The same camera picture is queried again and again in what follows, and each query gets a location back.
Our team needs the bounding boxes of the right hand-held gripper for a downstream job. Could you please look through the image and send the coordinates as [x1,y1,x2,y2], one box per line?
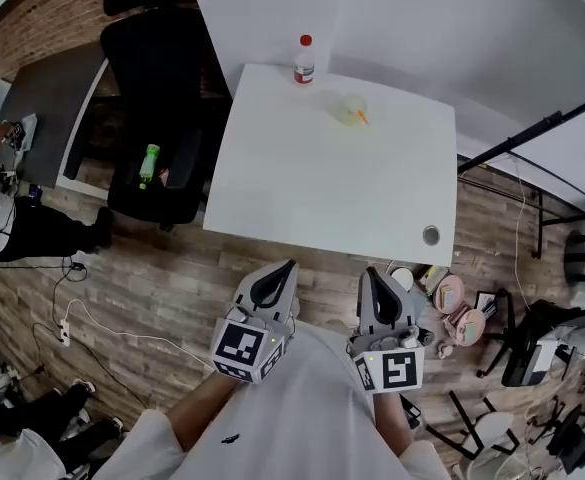
[347,266,426,395]

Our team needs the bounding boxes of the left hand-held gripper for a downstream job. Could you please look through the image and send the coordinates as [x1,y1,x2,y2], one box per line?
[210,259,300,385]

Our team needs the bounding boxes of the clear plastic cup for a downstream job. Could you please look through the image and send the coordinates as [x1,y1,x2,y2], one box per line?
[316,90,371,128]

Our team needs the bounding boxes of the person's left forearm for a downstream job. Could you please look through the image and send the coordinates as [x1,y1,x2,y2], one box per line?
[165,370,244,453]

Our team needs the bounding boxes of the person's right forearm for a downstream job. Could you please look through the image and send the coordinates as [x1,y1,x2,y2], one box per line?
[371,390,416,457]

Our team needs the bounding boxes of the white round lid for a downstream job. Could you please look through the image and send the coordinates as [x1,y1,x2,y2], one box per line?
[389,266,415,292]

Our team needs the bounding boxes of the pink round box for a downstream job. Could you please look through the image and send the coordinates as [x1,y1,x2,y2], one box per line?
[444,305,488,348]
[431,273,466,315]

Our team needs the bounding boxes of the black framed box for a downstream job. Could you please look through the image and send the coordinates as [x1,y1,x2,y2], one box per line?
[473,290,499,320]

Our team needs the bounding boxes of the person's white shirt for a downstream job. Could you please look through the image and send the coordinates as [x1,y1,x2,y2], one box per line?
[93,317,454,480]

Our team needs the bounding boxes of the black chair with grey seat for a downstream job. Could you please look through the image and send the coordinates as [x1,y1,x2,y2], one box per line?
[475,295,585,389]

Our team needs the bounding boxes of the white stool with black legs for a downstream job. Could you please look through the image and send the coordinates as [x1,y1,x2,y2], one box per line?
[424,390,522,463]

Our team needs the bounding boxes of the green plastic bottle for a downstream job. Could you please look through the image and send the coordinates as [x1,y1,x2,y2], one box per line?
[137,143,162,191]

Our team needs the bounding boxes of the black stand pole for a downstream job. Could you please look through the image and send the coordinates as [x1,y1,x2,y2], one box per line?
[456,86,585,175]

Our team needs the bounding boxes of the black office chair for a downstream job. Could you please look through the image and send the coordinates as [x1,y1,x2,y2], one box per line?
[99,0,214,233]

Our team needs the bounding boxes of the clear bottle with red cap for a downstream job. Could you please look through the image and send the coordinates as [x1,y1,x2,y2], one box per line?
[292,34,318,86]

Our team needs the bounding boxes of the grey desk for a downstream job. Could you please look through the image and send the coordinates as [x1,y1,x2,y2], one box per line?
[0,42,111,200]

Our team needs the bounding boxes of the white plastic bag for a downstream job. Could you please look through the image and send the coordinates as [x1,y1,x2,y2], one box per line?
[0,427,67,480]

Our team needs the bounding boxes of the white cable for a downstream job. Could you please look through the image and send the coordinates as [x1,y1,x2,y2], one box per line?
[64,297,216,372]

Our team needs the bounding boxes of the black metal frame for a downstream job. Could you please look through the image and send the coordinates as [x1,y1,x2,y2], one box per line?
[530,152,585,260]

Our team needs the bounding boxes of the black floor cable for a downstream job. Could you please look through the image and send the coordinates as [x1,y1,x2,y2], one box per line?
[31,255,153,412]

